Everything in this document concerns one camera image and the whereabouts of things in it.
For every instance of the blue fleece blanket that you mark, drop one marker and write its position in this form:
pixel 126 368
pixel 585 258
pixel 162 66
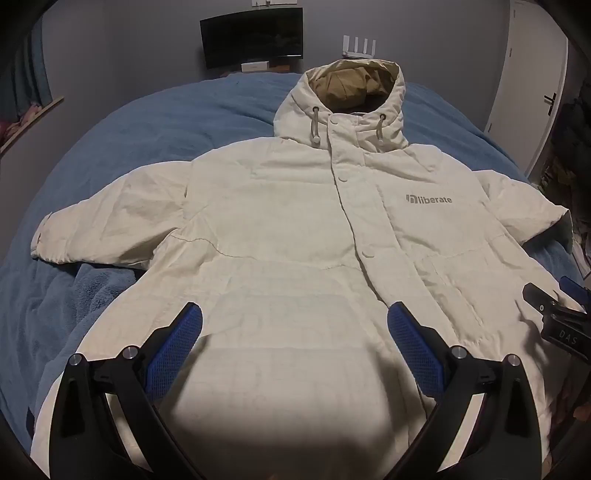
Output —
pixel 106 138

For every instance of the white wall power strip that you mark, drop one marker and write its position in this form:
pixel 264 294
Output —
pixel 264 2

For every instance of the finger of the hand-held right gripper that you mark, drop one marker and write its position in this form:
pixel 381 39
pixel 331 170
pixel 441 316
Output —
pixel 540 297
pixel 575 287

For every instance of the pile of hanging clothes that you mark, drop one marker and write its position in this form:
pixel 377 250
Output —
pixel 570 175

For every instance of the small white box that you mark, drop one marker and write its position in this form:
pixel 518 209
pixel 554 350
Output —
pixel 255 66

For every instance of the wooden board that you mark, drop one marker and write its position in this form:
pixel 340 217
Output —
pixel 32 121

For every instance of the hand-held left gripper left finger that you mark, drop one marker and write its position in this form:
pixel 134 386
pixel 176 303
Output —
pixel 178 341

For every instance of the blue curtain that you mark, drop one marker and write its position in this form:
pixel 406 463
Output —
pixel 25 64

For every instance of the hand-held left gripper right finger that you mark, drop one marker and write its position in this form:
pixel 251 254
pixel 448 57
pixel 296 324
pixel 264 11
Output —
pixel 413 344

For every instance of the white door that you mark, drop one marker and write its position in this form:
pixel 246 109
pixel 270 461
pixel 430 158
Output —
pixel 526 78

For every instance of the white hooded puffer jacket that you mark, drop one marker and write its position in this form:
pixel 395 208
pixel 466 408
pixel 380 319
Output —
pixel 295 240

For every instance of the black curved monitor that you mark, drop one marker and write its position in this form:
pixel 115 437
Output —
pixel 251 34

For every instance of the white router with antennas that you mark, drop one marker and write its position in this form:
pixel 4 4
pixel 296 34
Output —
pixel 359 48

